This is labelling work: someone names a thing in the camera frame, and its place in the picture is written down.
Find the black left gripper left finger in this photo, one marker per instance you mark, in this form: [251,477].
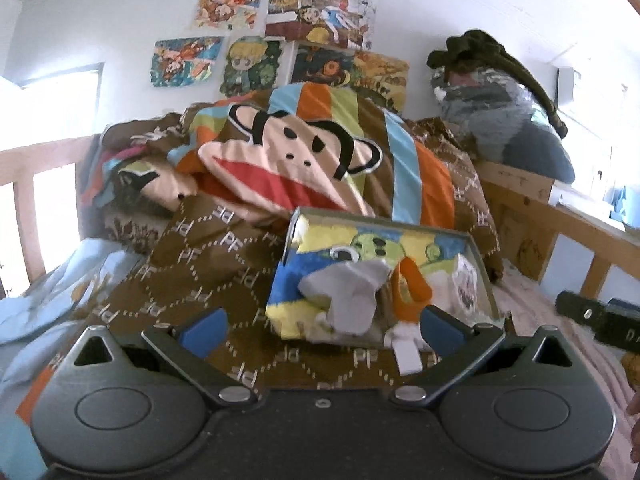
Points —
[184,349]

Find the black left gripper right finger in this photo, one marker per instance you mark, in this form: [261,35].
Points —
[462,350]

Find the orange band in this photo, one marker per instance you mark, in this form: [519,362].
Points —
[410,292]

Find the white cloth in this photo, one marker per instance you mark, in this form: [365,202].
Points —
[404,336]

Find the painted cardboard box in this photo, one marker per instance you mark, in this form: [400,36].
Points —
[317,238]

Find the brown PF monkey duvet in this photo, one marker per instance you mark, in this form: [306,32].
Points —
[222,181]

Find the light blue blanket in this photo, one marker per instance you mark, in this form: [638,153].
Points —
[33,327]

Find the grey vacuum storage bag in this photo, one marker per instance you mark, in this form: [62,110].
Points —
[500,120]

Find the yellow landscape poster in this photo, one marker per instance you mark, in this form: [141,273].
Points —
[381,79]

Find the anime poster lower left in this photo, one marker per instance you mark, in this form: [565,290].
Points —
[181,62]

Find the anime poster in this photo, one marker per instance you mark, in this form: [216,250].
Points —
[346,24]
[227,14]
[181,62]

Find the blond character poster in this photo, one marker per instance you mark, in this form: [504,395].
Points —
[252,64]

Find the dark green garment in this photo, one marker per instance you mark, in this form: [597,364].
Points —
[476,49]

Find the dark orange poster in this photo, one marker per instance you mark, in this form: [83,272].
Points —
[323,66]

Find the anime poster upper left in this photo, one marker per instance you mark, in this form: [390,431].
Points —
[227,14]

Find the anime poster upper right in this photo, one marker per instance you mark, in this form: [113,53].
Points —
[346,24]

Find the wooden bed frame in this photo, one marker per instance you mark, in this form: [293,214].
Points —
[531,213]

